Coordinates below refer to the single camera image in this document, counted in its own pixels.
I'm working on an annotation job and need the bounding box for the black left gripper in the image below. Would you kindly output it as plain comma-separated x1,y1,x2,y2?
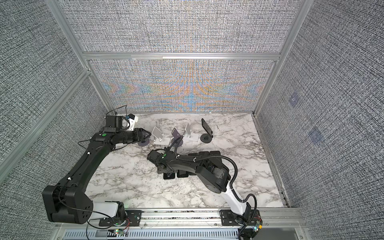
117,127,152,145

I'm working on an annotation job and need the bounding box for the large black phone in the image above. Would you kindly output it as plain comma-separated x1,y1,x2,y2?
208,151,221,156

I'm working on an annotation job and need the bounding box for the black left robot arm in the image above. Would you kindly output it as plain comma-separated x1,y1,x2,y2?
42,114,152,224

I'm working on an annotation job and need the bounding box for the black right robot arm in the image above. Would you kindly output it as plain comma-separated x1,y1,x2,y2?
147,150,249,216

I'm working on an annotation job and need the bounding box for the round grey stand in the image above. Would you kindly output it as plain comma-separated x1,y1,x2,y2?
171,128,184,147
138,139,150,147

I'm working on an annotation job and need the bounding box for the silver metal phone stand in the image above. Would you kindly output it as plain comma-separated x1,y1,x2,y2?
183,123,200,142

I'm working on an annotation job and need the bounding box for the black fabric phone stand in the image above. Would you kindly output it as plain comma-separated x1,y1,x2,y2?
200,118,214,144

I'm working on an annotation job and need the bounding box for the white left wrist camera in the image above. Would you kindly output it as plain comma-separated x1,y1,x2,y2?
124,114,139,131

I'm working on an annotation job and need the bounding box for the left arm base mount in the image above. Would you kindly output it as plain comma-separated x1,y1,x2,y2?
98,210,143,227

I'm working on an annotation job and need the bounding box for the black corrugated cable conduit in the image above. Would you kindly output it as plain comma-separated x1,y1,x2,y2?
164,135,258,229

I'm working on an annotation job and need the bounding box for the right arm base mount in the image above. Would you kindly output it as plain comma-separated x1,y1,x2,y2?
219,209,263,232

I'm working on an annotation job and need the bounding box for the aluminium front rail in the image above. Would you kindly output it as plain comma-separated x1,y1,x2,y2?
51,208,311,240

